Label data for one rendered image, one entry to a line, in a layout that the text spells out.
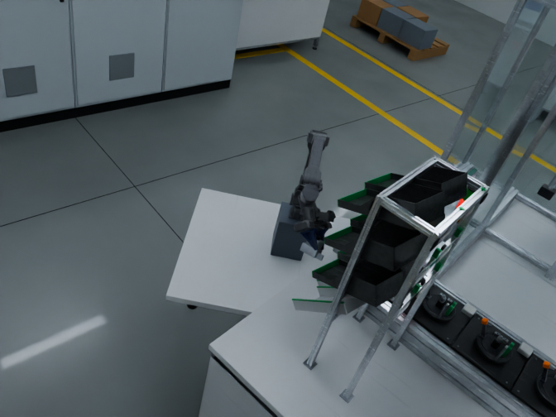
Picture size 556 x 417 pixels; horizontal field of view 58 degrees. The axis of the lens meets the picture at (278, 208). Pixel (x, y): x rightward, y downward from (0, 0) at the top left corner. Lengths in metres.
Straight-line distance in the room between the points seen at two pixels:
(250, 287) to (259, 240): 0.29
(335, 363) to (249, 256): 0.60
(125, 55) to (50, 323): 2.35
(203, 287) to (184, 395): 0.86
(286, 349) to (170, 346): 1.11
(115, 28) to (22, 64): 0.74
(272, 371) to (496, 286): 1.22
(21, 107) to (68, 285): 1.68
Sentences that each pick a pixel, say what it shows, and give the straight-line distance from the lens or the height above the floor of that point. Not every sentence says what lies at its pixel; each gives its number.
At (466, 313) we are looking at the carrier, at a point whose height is 0.97.
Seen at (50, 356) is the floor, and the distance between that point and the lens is 2.94.
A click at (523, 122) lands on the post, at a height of 1.73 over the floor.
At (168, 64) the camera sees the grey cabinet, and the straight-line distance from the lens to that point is 4.76.
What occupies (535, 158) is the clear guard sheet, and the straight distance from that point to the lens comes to 3.22.
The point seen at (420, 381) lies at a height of 0.86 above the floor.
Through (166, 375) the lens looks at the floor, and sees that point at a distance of 2.84.
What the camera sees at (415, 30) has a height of 0.35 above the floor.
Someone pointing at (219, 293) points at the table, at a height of 0.86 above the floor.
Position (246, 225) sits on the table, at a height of 0.86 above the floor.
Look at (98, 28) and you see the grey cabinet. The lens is 4.32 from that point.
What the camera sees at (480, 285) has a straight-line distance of 2.57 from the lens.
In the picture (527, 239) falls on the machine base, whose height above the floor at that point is 0.86.
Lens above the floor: 2.43
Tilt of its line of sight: 39 degrees down
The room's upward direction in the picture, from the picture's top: 15 degrees clockwise
